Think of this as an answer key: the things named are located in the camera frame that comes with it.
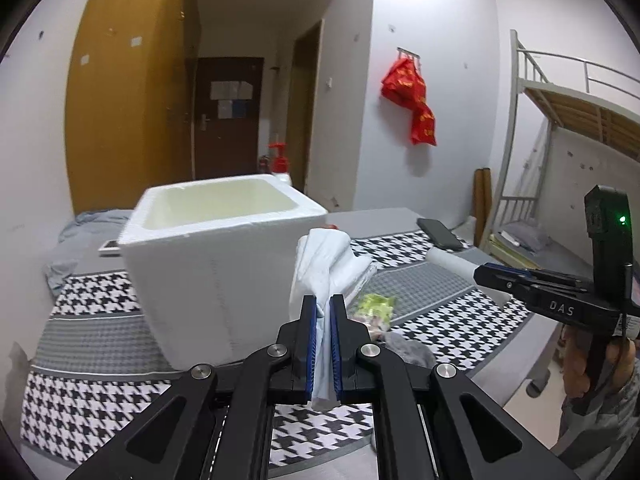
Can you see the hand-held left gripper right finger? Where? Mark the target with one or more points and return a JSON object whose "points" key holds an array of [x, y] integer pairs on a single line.
{"points": [[336, 350]]}

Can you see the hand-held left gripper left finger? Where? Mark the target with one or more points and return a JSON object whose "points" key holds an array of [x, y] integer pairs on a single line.
{"points": [[311, 350]]}

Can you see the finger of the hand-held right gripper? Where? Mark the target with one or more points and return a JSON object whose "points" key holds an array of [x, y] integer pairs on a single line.
{"points": [[550, 276], [505, 282]]}

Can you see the green snack packet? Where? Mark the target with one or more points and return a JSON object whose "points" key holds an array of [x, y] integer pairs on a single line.
{"points": [[375, 307]]}

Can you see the white foam roll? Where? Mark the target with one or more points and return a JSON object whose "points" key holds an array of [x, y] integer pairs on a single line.
{"points": [[450, 261]]}

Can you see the grey cloth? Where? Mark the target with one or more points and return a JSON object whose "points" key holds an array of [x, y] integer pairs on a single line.
{"points": [[410, 350]]}

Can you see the white plastic bag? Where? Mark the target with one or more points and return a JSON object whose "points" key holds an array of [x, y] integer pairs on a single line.
{"points": [[362, 272]]}

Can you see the white face mask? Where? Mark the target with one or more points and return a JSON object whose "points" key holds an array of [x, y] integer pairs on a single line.
{"points": [[320, 265]]}

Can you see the white foam box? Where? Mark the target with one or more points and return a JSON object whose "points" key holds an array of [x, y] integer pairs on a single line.
{"points": [[200, 285]]}

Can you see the person's right forearm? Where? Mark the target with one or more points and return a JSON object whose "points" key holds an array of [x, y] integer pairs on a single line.
{"points": [[610, 440]]}

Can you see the person's right hand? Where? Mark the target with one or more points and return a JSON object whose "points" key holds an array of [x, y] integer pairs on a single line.
{"points": [[575, 370]]}

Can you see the grey pillow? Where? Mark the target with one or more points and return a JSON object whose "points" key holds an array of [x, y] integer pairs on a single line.
{"points": [[527, 237]]}

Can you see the brown wooden board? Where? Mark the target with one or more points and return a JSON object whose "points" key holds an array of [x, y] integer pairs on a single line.
{"points": [[482, 205]]}

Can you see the black smartphone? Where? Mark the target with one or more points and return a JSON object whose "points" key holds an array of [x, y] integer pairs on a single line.
{"points": [[440, 232]]}

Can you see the metal bunk bed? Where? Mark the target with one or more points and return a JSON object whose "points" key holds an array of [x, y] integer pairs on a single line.
{"points": [[575, 110]]}

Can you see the red plastic bag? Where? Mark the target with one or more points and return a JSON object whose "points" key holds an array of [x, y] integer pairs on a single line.
{"points": [[402, 85], [424, 127]]}

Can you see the red fire extinguisher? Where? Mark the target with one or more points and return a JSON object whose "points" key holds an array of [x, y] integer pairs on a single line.
{"points": [[263, 165]]}

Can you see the white pump bottle red top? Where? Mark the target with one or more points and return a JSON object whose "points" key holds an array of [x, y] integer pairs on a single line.
{"points": [[279, 160]]}

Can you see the houndstooth table cloth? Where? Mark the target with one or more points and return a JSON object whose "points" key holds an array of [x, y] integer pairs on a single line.
{"points": [[100, 350]]}

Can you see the dark brown entrance door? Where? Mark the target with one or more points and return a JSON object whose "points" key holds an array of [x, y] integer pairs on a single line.
{"points": [[225, 145]]}

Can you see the white remote control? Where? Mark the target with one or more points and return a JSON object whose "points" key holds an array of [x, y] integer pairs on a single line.
{"points": [[110, 247]]}

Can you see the wooden side door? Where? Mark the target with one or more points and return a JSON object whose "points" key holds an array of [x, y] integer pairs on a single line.
{"points": [[306, 110]]}

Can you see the blue paper notice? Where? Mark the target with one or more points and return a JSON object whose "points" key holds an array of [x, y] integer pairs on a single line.
{"points": [[239, 108]]}

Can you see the small white paper notice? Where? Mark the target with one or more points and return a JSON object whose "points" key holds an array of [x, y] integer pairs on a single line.
{"points": [[225, 109]]}

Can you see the light blue blanket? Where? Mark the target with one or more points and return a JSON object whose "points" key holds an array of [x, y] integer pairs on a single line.
{"points": [[75, 240]]}

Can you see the narrow white paper notice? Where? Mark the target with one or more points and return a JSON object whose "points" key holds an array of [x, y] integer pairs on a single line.
{"points": [[245, 89]]}

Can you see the wide white paper notice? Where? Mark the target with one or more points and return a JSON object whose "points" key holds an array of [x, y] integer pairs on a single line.
{"points": [[224, 91]]}

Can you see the wooden wardrobe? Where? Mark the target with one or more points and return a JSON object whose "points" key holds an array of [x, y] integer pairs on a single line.
{"points": [[125, 110]]}

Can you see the metal wall hook rack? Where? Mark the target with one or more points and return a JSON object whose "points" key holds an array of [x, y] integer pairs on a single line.
{"points": [[409, 54]]}

